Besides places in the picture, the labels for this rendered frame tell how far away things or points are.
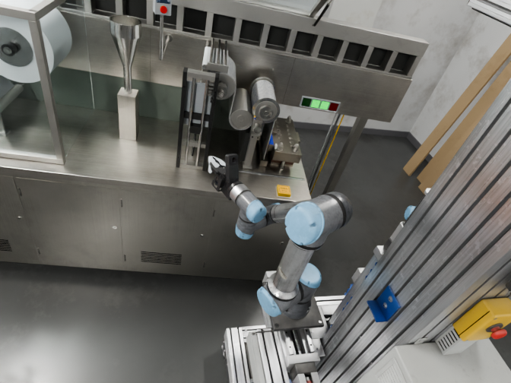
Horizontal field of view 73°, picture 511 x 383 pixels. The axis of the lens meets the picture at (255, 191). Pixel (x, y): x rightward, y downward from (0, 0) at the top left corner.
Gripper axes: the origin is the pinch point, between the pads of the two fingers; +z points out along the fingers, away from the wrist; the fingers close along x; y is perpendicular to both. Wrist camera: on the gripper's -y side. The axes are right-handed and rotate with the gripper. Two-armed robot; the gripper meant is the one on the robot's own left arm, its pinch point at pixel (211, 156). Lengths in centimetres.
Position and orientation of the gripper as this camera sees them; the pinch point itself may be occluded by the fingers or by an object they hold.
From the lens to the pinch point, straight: 145.5
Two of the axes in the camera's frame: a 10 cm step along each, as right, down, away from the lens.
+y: -3.0, 7.7, 5.7
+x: 7.5, -1.7, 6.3
